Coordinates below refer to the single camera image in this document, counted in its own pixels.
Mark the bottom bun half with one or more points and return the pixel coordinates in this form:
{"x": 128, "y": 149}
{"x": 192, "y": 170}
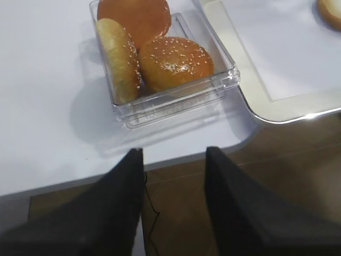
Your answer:
{"x": 329, "y": 11}

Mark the silver metal tray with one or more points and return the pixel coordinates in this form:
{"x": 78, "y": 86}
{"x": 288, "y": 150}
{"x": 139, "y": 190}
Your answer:
{"x": 254, "y": 92}

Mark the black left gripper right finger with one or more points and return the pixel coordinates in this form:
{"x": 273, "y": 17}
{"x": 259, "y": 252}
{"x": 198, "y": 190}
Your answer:
{"x": 249, "y": 219}

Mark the white paper sheet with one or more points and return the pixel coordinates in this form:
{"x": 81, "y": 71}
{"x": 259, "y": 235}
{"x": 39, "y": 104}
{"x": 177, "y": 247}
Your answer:
{"x": 293, "y": 50}

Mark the clear bun container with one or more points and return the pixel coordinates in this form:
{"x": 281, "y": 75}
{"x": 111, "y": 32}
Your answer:
{"x": 150, "y": 105}

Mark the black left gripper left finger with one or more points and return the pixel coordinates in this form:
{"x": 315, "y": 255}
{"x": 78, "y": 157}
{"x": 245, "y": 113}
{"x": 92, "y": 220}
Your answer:
{"x": 101, "y": 221}

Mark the upright sesame bun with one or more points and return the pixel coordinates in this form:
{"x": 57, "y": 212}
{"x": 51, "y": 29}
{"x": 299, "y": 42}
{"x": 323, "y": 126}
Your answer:
{"x": 121, "y": 56}

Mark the plain brown bun top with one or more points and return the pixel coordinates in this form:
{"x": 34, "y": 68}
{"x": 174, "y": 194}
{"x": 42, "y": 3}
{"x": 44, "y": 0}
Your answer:
{"x": 144, "y": 20}

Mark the sesame bun top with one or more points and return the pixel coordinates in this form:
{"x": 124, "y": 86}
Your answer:
{"x": 168, "y": 62}

